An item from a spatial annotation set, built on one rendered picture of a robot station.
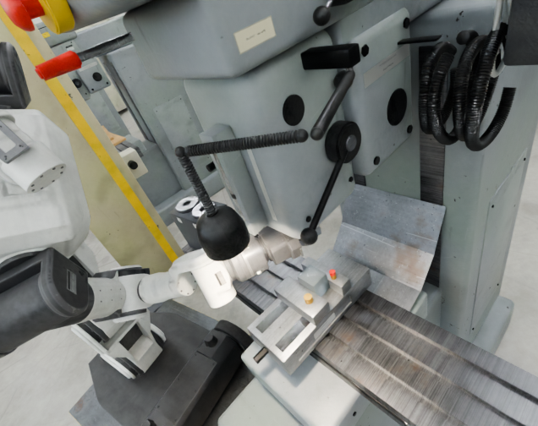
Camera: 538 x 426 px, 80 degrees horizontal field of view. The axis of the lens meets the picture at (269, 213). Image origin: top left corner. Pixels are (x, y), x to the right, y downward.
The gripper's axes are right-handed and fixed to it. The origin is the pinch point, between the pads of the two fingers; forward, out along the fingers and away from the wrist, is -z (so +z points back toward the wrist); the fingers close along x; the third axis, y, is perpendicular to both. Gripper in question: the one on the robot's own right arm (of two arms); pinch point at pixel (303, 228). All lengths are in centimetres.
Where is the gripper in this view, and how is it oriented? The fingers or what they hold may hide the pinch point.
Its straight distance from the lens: 73.6
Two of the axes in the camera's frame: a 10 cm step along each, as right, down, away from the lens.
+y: 2.8, 7.6, 5.9
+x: -3.7, -4.8, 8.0
